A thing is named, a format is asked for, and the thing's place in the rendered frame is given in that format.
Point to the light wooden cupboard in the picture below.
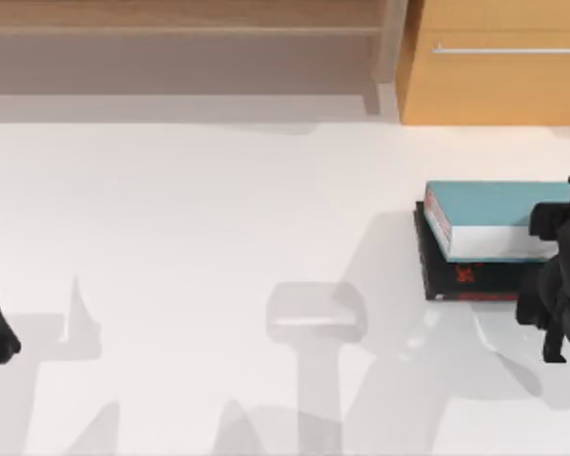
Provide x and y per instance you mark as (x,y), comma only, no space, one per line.
(411,85)

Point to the black book with red print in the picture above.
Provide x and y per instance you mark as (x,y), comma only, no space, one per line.
(484,280)

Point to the wooden drawer front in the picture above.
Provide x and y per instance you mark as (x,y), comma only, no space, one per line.
(503,90)

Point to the open wooden shelf unit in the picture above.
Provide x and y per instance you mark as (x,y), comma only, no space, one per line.
(180,52)

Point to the teal book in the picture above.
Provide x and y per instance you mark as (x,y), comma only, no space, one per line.
(494,204)

